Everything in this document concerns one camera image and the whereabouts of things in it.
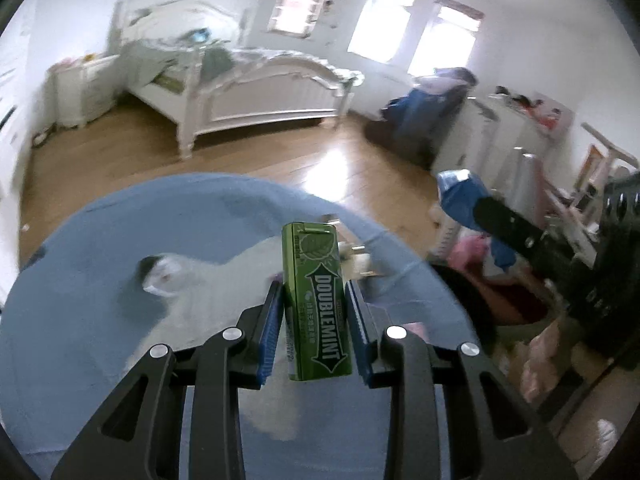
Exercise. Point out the white wooden bed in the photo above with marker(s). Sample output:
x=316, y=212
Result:
x=260, y=90

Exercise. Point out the grey pink desk chair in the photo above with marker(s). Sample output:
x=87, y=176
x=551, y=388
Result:
x=530, y=180

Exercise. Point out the wall poster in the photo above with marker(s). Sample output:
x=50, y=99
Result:
x=547, y=115

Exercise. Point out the power strip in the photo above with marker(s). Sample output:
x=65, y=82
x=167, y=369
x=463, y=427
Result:
x=42, y=137

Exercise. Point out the chair with piled clothes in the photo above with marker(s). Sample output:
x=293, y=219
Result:
x=425, y=110

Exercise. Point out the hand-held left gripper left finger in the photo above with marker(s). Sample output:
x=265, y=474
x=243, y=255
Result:
x=270, y=330

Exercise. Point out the round blue table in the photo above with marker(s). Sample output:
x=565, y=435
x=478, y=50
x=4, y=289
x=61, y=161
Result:
x=100, y=310

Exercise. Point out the bright window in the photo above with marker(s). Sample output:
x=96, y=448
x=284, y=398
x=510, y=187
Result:
x=445, y=40
x=382, y=22

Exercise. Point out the blue plush toy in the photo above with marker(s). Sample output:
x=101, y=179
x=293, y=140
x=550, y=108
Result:
x=198, y=36

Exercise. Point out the green chewing gum pack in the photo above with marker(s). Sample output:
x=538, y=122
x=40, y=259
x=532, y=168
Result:
x=315, y=305

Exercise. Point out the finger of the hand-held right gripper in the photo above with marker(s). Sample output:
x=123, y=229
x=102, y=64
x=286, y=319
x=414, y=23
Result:
x=510, y=225

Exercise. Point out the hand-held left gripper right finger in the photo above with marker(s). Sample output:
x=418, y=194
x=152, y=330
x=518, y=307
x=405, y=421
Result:
x=357, y=330

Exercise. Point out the window with roller blind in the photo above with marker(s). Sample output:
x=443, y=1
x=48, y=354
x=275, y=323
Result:
x=300, y=2

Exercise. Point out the pink soft item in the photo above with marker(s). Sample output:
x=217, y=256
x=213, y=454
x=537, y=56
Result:
x=467, y=252

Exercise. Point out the white wardrobe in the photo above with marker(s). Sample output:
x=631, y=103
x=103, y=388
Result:
x=10, y=135

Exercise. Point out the blue packet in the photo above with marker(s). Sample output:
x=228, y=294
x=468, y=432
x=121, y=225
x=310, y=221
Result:
x=462, y=200

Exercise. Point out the white nightstand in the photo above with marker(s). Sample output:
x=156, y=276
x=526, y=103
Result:
x=82, y=90

